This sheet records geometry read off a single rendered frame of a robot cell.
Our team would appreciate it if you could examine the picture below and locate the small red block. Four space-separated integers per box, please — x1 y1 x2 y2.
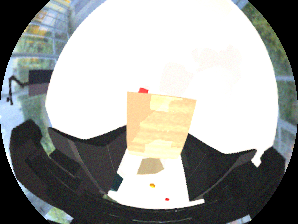
138 88 149 93

